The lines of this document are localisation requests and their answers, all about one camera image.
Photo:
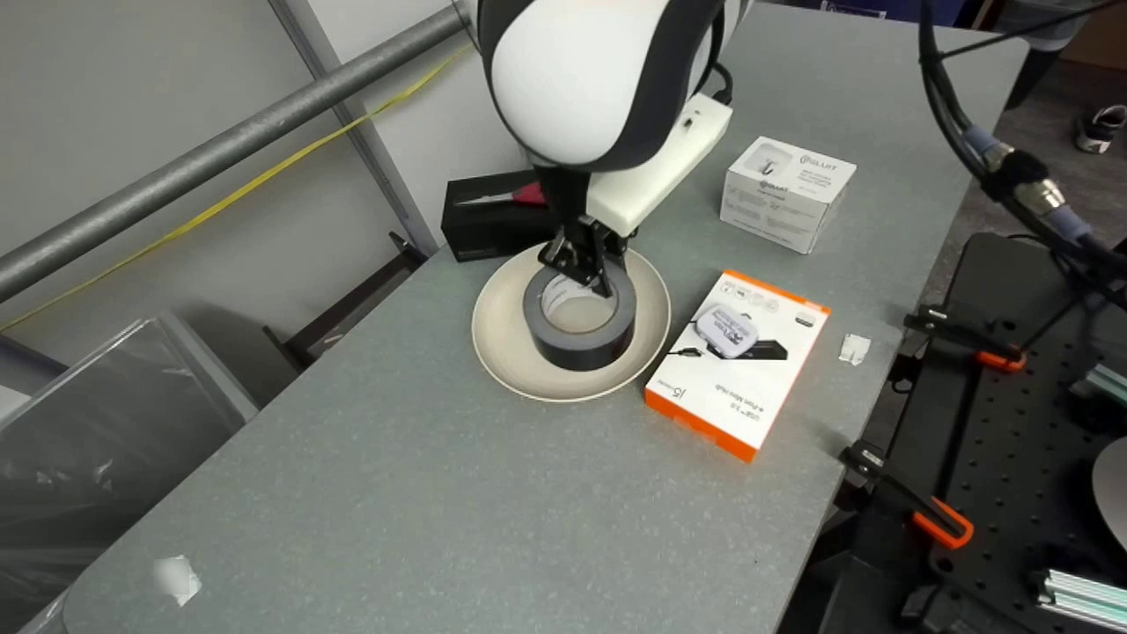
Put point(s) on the silver aluminium extrusion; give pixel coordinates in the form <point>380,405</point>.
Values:
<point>1085,601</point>

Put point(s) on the white round plate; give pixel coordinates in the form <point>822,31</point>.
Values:
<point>506,355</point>

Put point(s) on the black orange bar clamp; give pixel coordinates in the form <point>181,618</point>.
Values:
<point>910,497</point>
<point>971,344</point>

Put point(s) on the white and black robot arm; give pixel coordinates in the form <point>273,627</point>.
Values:
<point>576,82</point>

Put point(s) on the black and white shoe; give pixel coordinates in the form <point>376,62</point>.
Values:
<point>1104,127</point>

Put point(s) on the black perforated mounting board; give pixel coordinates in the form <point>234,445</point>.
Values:
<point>1009,471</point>

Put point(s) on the grey diagonal frame bar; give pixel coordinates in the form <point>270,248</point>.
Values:
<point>353,118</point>

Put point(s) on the black table leg bracket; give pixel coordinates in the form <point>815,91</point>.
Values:
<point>353,304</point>

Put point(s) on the small white tape piece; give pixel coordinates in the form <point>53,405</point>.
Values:
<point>855,351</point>
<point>178,578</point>

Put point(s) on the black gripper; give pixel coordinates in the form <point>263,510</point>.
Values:
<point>562,206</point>

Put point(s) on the grey metal pole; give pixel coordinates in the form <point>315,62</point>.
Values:
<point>234,142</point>

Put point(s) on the black rectangular box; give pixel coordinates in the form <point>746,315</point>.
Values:
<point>488,234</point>

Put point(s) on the orange and white product box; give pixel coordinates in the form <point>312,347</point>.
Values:
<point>728,405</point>

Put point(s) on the grey round disc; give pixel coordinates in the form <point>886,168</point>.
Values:
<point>1115,495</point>

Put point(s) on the white cardboard box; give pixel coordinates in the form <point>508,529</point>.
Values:
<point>785,194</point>

